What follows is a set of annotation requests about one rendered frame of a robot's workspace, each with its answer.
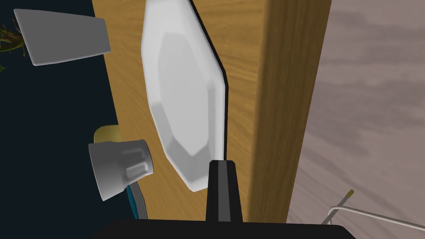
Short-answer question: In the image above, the grey pot with plant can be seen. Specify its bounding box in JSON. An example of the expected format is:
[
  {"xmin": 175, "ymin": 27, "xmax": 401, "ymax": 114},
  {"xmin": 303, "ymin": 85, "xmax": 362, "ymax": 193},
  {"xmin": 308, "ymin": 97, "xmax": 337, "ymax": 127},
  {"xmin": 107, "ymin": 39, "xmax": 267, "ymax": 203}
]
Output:
[{"xmin": 0, "ymin": 8, "xmax": 112, "ymax": 72}]

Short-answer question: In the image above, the wooden table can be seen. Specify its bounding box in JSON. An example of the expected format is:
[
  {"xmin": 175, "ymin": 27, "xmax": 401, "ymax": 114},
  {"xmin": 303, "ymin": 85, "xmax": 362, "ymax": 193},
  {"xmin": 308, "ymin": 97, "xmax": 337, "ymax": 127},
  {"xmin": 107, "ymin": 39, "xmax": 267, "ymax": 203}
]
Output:
[{"xmin": 91, "ymin": 0, "xmax": 332, "ymax": 224}]

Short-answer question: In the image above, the teal and grey flat object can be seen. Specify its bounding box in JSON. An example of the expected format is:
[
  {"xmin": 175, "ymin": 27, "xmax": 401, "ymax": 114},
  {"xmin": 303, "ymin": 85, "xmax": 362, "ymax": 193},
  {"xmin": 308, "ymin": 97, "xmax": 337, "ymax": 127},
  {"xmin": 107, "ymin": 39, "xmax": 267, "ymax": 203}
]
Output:
[{"xmin": 126, "ymin": 181, "xmax": 149, "ymax": 220}]

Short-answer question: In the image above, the thin grey metal rod frame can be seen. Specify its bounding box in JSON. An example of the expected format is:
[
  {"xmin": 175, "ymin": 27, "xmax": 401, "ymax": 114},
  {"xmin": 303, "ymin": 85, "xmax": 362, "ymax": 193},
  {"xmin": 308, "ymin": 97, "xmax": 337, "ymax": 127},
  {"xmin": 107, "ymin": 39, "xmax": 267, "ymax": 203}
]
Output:
[{"xmin": 320, "ymin": 189, "xmax": 425, "ymax": 232}]

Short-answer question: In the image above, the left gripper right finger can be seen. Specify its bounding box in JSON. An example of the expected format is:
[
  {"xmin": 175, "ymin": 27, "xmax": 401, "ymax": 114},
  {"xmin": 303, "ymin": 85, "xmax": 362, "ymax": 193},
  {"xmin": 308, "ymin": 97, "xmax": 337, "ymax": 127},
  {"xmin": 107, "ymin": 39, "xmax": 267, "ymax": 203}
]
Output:
[{"xmin": 222, "ymin": 160, "xmax": 243, "ymax": 222}]

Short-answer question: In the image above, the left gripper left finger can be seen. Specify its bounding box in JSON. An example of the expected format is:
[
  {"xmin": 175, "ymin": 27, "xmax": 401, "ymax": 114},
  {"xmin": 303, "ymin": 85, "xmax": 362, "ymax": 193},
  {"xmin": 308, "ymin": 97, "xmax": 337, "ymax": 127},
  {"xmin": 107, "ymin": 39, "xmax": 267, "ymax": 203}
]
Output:
[{"xmin": 205, "ymin": 160, "xmax": 225, "ymax": 222}]

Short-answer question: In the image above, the grey mug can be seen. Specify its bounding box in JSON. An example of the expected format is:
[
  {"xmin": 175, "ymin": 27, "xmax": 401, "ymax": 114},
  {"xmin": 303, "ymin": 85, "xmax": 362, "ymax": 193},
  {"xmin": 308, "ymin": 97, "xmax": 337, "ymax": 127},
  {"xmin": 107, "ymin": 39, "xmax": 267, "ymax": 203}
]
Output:
[{"xmin": 88, "ymin": 139, "xmax": 154, "ymax": 202}]

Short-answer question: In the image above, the yellow round object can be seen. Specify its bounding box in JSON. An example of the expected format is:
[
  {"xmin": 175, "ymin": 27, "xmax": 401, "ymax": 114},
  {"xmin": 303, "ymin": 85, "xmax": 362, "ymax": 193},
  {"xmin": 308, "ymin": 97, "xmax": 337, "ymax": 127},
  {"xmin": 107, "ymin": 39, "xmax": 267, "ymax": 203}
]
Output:
[{"xmin": 93, "ymin": 124, "xmax": 120, "ymax": 144}]

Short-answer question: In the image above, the white octagonal plate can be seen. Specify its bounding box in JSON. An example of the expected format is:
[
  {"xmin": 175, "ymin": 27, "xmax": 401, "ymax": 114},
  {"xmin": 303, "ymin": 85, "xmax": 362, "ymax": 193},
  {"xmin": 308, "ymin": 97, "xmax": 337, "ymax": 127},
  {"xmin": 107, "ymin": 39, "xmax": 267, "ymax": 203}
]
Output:
[{"xmin": 141, "ymin": 0, "xmax": 229, "ymax": 193}]

